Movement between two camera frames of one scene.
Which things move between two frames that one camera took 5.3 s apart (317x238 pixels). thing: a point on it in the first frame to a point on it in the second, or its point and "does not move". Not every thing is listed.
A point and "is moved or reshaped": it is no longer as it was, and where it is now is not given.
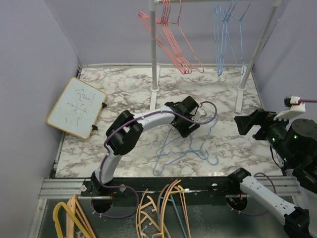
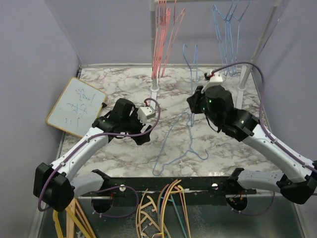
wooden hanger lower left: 74,205 does not move
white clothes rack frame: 258,46 does not move
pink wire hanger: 142,16 is moved or reshaped
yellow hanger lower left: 57,227 does not move
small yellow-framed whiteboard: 77,108 does not move
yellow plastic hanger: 172,192 does not move
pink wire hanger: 142,15 to 158,38
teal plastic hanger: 175,209 does not move
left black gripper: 184,131 to 140,139
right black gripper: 244,122 to 194,99
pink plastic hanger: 178,189 does not move
